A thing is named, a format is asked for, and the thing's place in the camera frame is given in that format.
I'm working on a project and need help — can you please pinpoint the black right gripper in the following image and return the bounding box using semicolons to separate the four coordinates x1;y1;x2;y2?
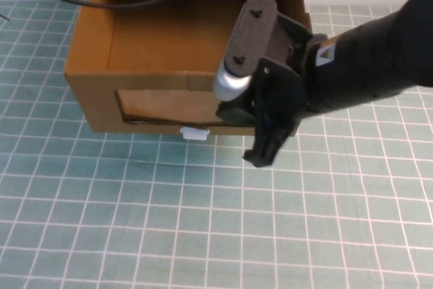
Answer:
215;14;327;169

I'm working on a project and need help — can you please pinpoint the cardboard drawer with window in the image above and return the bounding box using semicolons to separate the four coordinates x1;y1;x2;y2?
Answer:
63;0;313;138

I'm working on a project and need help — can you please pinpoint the green checked tablecloth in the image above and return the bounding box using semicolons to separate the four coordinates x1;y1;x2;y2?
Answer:
0;0;433;289

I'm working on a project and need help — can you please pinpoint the white plastic drawer handle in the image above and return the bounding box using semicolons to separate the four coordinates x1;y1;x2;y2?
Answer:
179;126;211;141

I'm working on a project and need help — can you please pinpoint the black wrist camera silver end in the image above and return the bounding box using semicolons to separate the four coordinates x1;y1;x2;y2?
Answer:
213;0;281;102

